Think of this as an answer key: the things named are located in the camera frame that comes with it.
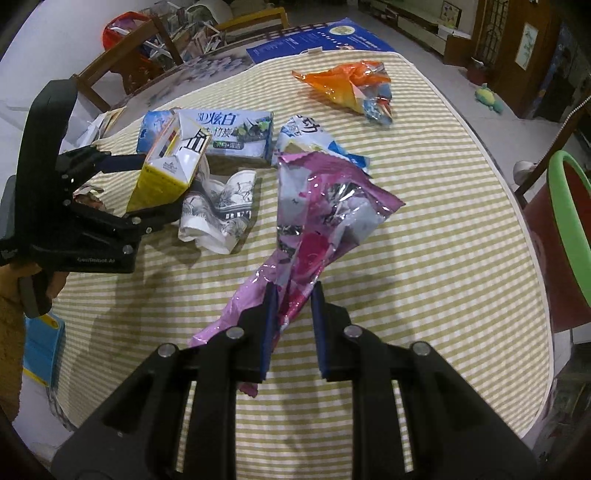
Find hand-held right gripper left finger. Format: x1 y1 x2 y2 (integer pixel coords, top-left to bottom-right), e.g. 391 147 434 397
51 282 280 480

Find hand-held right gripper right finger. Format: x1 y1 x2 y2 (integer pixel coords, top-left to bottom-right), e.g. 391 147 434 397
310 281 539 480

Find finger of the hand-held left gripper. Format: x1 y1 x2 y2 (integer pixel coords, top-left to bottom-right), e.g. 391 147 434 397
58 148 148 185
69 181 205 241

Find yellow drink carton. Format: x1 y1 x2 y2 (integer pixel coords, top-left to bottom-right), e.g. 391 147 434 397
126 113 211 215

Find white patterned wrapper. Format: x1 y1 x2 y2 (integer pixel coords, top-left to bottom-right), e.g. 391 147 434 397
178 168 257 254

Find white blue toothpaste box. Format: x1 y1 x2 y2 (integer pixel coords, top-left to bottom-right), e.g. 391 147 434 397
136 108 274 167

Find pink foil wrapper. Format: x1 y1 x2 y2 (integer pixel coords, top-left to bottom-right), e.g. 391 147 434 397
187 152 406 398

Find blue white snack wrapper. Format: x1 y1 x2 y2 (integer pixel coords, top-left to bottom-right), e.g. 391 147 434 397
272 114 372 178

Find orange snack wrapper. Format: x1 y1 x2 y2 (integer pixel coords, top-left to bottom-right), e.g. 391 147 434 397
291 61 395 125

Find red bin with green rim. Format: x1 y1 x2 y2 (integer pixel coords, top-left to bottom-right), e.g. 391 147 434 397
522 150 591 333

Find person's left hand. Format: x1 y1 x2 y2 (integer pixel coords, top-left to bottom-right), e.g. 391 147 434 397
0 265 70 319

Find loose paper sheets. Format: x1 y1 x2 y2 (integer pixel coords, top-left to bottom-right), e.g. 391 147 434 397
83 108 127 144

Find crumpled brown wrapper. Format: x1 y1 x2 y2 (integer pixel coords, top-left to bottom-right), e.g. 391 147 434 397
74 184 116 214

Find plain wooden chair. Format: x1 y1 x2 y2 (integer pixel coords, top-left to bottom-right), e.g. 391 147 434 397
74 11 185 114

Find red bag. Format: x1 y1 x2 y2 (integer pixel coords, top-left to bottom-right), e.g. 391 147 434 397
102 13 148 51

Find yellow striped table mat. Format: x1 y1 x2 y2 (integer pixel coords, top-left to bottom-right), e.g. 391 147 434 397
44 50 555 462

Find white magazine rack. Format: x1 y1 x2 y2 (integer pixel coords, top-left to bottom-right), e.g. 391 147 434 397
134 0 227 63

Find blue printed board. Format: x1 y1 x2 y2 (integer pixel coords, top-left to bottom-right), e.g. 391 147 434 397
246 17 395 65

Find green plush toy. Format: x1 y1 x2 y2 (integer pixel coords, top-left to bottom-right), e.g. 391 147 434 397
475 83 505 114

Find small red wastebasket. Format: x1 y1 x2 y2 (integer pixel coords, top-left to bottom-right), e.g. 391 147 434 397
466 55 490 85

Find television cabinet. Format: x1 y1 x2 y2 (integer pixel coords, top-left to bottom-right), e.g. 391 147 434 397
360 0 476 65

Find wooden lattice partition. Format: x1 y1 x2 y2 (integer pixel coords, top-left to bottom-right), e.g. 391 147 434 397
471 0 564 121

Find colourful picture board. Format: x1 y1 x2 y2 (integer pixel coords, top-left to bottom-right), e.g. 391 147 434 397
438 0 462 27

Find hanging scroll painting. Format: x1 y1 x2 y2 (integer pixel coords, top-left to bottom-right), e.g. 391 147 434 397
516 21 540 71

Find wooden frame sofa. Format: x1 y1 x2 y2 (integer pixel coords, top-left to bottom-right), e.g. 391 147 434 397
185 0 289 33

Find string of beads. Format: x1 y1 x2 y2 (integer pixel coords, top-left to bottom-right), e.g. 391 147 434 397
531 92 591 167

